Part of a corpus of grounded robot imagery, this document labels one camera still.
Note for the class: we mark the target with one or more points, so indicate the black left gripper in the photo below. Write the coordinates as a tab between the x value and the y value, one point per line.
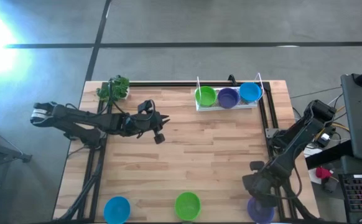
142	123

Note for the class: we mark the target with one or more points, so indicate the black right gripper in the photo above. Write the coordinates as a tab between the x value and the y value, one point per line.
262	185

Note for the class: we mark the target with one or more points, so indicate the purple plastic mini bowl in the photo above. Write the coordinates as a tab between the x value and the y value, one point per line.
260	215
228	98

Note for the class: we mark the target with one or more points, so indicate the green box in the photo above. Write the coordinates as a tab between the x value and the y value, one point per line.
206	96

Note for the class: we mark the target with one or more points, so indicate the blue plastic mini bowl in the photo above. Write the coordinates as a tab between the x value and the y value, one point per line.
117	210
250	92

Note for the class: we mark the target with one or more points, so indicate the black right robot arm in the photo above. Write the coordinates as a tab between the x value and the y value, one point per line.
296	140

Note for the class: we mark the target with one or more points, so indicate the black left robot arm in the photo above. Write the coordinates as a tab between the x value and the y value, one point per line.
75	119

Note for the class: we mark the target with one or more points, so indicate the green plastic mini bowl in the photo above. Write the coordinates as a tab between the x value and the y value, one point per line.
188	206

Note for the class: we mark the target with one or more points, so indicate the small black cube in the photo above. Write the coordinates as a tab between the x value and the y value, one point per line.
159	138

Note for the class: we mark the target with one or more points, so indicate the green plant in white pot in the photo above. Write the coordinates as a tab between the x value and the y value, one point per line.
114	88

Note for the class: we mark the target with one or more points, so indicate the red plastic part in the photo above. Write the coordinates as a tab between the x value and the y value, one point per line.
323	173

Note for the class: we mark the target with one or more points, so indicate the white paper sheet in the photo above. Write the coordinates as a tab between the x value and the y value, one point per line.
311	152

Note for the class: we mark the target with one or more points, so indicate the grey metal mounting plate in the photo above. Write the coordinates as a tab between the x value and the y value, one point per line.
270	133

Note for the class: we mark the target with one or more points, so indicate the black clamp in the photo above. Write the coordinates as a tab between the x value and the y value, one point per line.
232	80

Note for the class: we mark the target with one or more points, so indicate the white power adapter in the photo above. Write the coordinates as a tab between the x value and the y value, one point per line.
325	137

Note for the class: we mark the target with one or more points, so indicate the black laptop with lit keyboard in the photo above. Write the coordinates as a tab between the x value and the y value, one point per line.
361	194

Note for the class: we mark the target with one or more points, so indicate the grey metal stand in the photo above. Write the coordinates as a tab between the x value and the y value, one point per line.
0	149

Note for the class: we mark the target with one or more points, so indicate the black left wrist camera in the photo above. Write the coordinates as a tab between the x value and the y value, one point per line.
145	106

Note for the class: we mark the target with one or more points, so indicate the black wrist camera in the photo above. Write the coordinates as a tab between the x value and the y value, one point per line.
256	165
145	106

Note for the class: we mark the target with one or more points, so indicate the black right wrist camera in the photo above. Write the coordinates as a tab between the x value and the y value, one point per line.
256	165

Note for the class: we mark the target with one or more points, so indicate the black aluminium table frame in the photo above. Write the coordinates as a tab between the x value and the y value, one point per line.
174	84

